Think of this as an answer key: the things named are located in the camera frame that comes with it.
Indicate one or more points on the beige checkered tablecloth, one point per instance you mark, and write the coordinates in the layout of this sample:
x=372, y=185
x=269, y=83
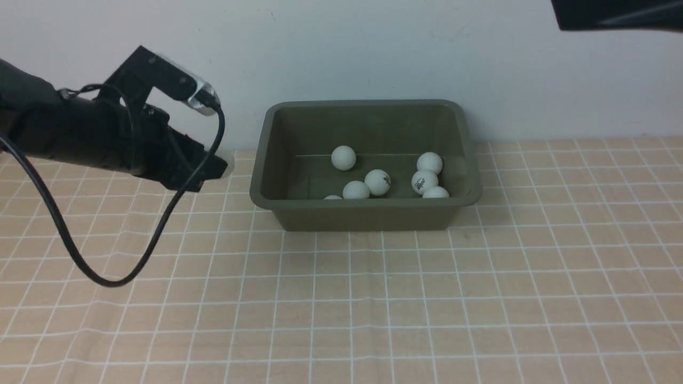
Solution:
x=568, y=270

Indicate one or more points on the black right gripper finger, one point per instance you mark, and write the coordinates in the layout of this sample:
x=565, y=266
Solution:
x=618, y=15

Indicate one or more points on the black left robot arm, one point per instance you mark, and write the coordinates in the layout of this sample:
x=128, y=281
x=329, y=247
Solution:
x=118, y=130

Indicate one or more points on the olive green plastic bin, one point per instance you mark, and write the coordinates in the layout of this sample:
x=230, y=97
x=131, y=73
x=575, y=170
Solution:
x=293, y=173

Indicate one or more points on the white ball marked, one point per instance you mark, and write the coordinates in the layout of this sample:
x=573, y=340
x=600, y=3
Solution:
x=378, y=182

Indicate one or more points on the white ball with logo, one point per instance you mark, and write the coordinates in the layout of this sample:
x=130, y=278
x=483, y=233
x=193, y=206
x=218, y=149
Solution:
x=356, y=190

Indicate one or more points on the white ball bin corner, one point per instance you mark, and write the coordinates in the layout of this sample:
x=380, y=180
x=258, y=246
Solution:
x=431, y=162

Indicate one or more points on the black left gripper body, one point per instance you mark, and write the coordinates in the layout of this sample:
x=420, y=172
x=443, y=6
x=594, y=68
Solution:
x=165, y=155

